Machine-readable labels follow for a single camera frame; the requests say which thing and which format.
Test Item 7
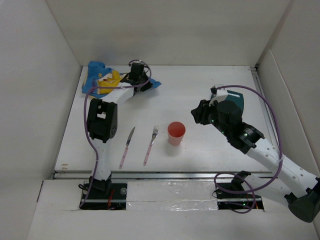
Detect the pink plastic cup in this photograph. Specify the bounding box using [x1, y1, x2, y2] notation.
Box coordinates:
[167, 121, 186, 147]

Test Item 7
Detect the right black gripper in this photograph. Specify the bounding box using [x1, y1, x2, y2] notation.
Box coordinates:
[191, 97, 230, 137]

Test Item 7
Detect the pink handled knife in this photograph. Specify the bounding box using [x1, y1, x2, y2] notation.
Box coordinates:
[118, 127, 136, 169]

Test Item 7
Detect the pink handled fork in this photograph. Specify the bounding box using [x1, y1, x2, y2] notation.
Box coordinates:
[143, 125, 159, 166]

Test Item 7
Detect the white foam block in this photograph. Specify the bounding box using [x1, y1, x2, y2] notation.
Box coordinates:
[126, 180, 218, 212]

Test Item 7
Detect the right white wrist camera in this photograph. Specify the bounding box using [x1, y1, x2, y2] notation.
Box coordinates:
[209, 84, 228, 106]

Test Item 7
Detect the blue Pikachu cloth placemat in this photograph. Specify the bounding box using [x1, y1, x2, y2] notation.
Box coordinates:
[81, 60, 161, 99]

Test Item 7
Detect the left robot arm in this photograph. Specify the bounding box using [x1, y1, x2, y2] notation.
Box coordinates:
[83, 60, 154, 199]

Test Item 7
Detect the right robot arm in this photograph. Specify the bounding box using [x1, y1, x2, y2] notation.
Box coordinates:
[191, 100, 320, 223]

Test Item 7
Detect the teal plate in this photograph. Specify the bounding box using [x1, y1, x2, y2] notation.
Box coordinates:
[224, 90, 244, 111]

